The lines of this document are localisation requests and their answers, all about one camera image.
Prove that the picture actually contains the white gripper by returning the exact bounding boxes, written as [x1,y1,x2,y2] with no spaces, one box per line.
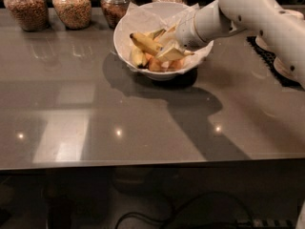
[155,12,208,62]

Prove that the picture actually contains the yellow banana with sticker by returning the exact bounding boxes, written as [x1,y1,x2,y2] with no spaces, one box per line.
[129,31,195,57]

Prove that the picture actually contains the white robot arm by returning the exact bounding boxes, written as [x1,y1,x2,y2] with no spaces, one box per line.
[170,0,305,86]

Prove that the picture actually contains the white bowl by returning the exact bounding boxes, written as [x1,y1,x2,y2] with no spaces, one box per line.
[112,1,214,82]

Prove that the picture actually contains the lower yellow banana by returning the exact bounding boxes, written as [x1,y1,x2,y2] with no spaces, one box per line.
[131,46,148,69]

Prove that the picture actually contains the orange fruit pieces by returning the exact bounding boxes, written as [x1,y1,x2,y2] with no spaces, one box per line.
[145,53,185,73]

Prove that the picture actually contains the white paper liner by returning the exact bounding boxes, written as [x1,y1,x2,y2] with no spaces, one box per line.
[119,2,211,71]

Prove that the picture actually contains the black rubber mat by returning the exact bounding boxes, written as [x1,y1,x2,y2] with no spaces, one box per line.
[247,36,302,89]

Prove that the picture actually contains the leftmost glass jar of grains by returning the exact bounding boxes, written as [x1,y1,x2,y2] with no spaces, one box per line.
[4,0,49,31]

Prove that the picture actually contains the black power strip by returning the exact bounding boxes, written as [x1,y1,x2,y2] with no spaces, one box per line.
[236,219,295,229]

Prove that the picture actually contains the black cable on floor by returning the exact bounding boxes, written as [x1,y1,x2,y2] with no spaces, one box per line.
[113,191,255,229]

